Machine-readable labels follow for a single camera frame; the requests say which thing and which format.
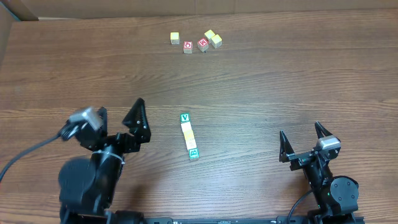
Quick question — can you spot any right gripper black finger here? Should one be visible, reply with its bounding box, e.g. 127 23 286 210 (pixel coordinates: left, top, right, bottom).
315 121 332 139
279 130 295 162

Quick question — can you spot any white wooden block green side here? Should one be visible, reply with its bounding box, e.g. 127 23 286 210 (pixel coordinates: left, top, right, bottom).
180 113 190 123

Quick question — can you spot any white wooden block red drawing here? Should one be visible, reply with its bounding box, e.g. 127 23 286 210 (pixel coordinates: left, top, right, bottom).
181 122 192 133

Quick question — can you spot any yellow wooden block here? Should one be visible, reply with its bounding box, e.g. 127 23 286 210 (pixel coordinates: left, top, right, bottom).
183 129 195 141
170 32 180 45
211 34 223 49
204 29 215 43

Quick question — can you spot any tan wooden block blue side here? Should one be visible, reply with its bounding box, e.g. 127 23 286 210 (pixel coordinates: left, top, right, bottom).
185 139 197 150

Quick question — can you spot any green wooden block letter B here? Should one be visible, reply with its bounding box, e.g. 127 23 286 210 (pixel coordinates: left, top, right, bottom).
188 148 200 160

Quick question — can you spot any red wooden block letter O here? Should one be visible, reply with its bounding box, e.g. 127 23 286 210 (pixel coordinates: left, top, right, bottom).
183 41 193 54

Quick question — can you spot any red wooden block letter E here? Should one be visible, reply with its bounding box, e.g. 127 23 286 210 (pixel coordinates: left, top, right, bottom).
197 38 209 52

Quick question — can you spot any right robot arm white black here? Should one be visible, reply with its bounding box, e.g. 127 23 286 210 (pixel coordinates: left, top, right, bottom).
279 121 364 223

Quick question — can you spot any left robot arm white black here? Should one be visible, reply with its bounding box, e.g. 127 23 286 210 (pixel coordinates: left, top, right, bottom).
58 98 151 223

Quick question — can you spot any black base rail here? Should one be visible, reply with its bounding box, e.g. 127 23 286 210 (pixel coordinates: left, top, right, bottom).
146 216 365 224

